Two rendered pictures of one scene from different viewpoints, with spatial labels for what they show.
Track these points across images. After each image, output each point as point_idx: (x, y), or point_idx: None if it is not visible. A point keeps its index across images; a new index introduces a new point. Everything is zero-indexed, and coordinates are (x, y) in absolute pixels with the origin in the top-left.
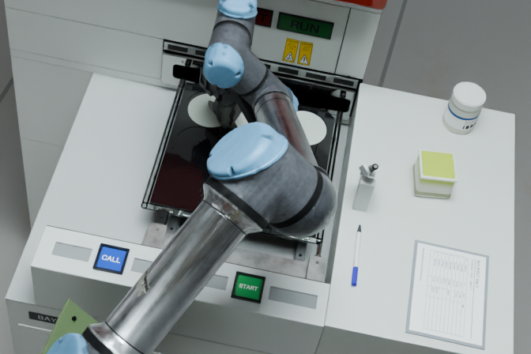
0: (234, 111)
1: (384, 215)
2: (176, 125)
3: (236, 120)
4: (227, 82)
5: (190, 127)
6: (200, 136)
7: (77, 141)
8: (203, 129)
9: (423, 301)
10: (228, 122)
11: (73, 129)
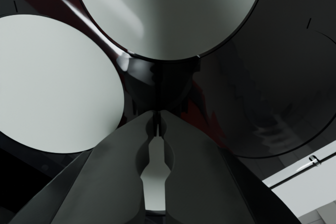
0: (136, 161)
1: None
2: (261, 175)
3: (113, 117)
4: None
5: (239, 155)
6: (242, 124)
7: (328, 193)
8: (216, 138)
9: None
10: (170, 126)
11: (312, 208)
